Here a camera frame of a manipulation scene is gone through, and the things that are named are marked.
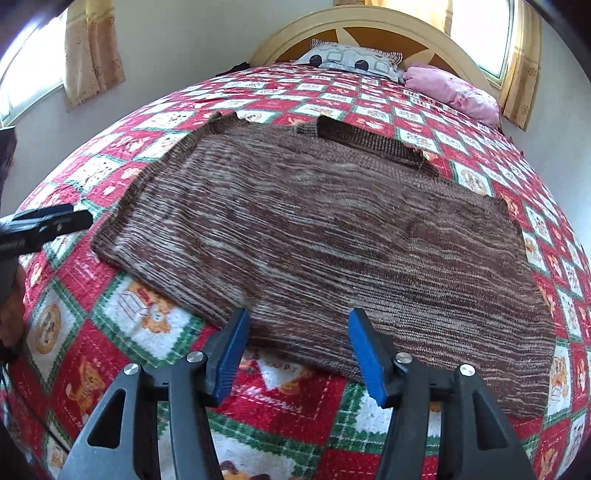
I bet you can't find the red patchwork teddy bedspread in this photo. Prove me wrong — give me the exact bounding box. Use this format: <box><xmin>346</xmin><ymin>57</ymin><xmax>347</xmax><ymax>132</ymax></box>
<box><xmin>1</xmin><ymin>63</ymin><xmax>590</xmax><ymax>479</ymax></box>

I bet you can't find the person's left hand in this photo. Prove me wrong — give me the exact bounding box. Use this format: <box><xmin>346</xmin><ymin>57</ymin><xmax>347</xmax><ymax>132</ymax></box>
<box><xmin>1</xmin><ymin>265</ymin><xmax>25</xmax><ymax>348</ymax></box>

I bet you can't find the yellow curtain by headboard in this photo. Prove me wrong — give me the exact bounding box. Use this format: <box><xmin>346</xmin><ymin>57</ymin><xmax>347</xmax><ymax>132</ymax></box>
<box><xmin>362</xmin><ymin>0</ymin><xmax>542</xmax><ymax>131</ymax></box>

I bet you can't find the pink pillow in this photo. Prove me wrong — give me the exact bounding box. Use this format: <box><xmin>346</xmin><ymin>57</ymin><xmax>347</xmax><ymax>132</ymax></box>
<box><xmin>403</xmin><ymin>65</ymin><xmax>500</xmax><ymax>127</ymax></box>

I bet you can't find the brown striped knit sweater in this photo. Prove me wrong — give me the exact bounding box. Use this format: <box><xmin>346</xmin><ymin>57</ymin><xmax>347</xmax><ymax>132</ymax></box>
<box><xmin>92</xmin><ymin>113</ymin><xmax>556</xmax><ymax>418</ymax></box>

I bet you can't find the cream wooden headboard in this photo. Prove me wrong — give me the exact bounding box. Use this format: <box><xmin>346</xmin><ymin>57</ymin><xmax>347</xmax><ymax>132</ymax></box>
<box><xmin>249</xmin><ymin>5</ymin><xmax>497</xmax><ymax>96</ymax></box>

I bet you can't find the grey white patterned pillow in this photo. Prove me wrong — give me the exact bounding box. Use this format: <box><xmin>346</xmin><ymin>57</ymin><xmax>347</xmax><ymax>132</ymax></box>
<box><xmin>294</xmin><ymin>39</ymin><xmax>403</xmax><ymax>83</ymax></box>

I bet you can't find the yellow side window curtain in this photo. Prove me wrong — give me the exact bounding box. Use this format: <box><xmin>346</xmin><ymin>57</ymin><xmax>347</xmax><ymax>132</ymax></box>
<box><xmin>62</xmin><ymin>0</ymin><xmax>126</xmax><ymax>111</ymax></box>

